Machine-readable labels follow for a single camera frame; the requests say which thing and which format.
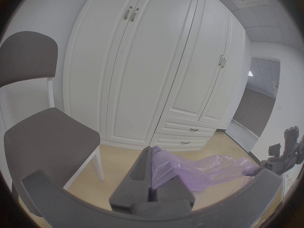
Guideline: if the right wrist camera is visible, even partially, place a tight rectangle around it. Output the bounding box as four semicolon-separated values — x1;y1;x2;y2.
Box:
268;144;282;157

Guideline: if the grey white chair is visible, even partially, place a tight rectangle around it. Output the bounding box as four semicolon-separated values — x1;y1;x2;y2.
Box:
0;31;105;217

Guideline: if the purple plastic bag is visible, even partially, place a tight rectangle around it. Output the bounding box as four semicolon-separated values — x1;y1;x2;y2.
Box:
148;146;260;202

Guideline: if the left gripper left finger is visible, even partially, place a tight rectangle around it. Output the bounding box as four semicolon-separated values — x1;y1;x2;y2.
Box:
109;146;153;211

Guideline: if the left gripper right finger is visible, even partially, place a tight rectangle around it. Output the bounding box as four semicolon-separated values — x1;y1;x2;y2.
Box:
152;175;196;208

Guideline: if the grey curtain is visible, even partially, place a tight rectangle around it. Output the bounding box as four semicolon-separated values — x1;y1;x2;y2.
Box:
231;87;276;138

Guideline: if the white wardrobe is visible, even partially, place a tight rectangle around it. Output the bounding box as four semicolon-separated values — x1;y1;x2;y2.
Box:
62;0;252;151

